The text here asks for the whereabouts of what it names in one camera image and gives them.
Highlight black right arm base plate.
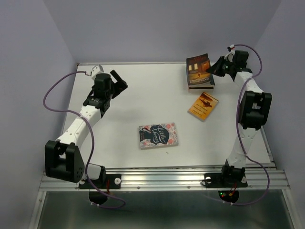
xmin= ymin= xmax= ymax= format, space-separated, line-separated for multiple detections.
xmin=201 ymin=173 xmax=248 ymax=204

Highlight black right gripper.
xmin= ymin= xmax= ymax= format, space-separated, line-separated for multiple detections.
xmin=205 ymin=55 xmax=235 ymax=76

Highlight dark orange book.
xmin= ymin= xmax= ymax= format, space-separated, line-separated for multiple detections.
xmin=186 ymin=53 xmax=211 ymax=86

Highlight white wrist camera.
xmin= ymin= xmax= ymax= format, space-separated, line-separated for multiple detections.
xmin=225 ymin=44 xmax=235 ymax=62
xmin=91 ymin=64 xmax=104 ymax=81

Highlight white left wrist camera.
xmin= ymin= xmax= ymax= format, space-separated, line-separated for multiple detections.
xmin=91 ymin=64 xmax=104 ymax=81

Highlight Little Women floral book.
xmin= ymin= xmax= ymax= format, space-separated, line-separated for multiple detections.
xmin=138 ymin=123 xmax=179 ymax=150

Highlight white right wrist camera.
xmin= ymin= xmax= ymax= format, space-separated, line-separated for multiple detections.
xmin=225 ymin=44 xmax=235 ymax=62

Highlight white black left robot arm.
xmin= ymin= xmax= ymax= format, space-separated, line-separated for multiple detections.
xmin=45 ymin=65 xmax=128 ymax=188

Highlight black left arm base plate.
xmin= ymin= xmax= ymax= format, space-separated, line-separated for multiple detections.
xmin=78 ymin=173 xmax=122 ymax=203

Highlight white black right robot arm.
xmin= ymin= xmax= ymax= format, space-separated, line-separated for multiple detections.
xmin=202 ymin=46 xmax=272 ymax=188

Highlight aluminium front rail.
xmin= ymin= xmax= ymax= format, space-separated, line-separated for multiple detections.
xmin=39 ymin=168 xmax=290 ymax=192

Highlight Huckleberry Finn orange book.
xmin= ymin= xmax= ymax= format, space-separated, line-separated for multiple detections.
xmin=188 ymin=92 xmax=219 ymax=122

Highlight Tale of Two Cities book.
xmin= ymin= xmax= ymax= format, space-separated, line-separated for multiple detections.
xmin=188 ymin=85 xmax=214 ymax=93

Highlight Nineteen Eighty Four blue book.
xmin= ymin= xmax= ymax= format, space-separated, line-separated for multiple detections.
xmin=188 ymin=74 xmax=215 ymax=87

